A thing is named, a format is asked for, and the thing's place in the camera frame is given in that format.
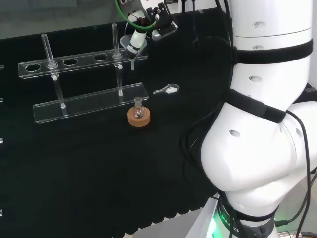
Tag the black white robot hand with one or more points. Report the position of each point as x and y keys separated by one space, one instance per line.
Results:
x=162 y=27

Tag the translucent plastic funnel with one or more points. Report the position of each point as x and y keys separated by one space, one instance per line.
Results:
x=123 y=41

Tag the clear acrylic funnel stand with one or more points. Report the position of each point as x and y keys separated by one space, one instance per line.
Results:
x=86 y=104

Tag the black tripod leg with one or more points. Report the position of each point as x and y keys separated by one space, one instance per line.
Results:
x=183 y=5

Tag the small round-bottom glass flask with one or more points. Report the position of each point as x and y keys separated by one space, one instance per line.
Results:
x=138 y=112

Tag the black cloth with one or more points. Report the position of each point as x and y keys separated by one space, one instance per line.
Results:
x=99 y=161

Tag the pale board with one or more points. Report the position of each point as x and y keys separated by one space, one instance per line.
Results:
x=195 y=223

